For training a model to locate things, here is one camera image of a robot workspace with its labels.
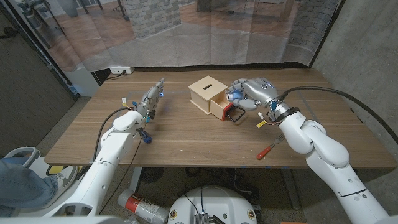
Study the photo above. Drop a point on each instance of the red front wooden drawer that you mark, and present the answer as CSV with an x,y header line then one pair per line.
x,y
221,109

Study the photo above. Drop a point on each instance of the white rounded footrest base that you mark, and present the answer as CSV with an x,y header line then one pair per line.
x,y
37,166

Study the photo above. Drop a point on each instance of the grey table leg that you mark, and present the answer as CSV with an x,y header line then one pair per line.
x,y
290,186

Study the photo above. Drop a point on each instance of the light wooden slot box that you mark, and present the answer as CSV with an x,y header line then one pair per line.
x,y
205,88

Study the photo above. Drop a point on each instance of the black backdrop stand pole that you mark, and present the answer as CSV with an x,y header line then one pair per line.
x,y
326,32
62,77

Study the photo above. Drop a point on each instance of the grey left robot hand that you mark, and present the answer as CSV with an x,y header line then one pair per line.
x,y
150,98

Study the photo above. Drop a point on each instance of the printed room backdrop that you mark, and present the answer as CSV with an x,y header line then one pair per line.
x,y
186,46

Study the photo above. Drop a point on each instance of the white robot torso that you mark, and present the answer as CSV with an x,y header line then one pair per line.
x,y
217,202

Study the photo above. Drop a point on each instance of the white table leg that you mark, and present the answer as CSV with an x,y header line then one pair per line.
x,y
136,179

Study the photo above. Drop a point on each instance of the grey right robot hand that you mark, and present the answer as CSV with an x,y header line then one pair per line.
x,y
261,90

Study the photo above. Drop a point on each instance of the person grey shirt blue jeans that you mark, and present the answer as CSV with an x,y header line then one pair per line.
x,y
21,183

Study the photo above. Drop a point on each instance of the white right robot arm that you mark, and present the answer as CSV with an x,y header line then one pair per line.
x,y
311,137

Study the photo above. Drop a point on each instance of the grey white sneaker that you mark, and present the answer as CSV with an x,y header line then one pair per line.
x,y
63,180

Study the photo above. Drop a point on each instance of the white canister red label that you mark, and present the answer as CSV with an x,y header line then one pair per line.
x,y
143,205

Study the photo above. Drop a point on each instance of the white power strip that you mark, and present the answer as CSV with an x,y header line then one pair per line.
x,y
121,69

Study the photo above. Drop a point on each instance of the blue toy camera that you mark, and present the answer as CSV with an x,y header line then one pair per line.
x,y
236,95

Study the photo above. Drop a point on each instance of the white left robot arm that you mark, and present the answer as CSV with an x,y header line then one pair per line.
x,y
113,143

